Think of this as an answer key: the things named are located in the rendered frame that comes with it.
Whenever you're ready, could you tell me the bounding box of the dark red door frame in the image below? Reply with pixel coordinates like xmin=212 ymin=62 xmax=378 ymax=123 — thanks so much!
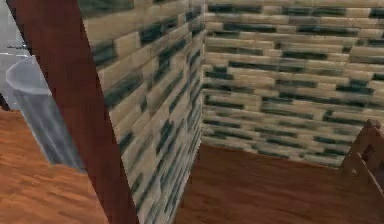
xmin=5 ymin=0 xmax=140 ymax=224

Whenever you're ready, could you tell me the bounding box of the brown wooden chair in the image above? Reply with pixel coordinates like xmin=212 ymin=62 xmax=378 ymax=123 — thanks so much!
xmin=337 ymin=119 xmax=384 ymax=200

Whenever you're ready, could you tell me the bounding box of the grey bin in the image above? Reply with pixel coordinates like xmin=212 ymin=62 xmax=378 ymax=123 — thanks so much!
xmin=5 ymin=55 xmax=85 ymax=173

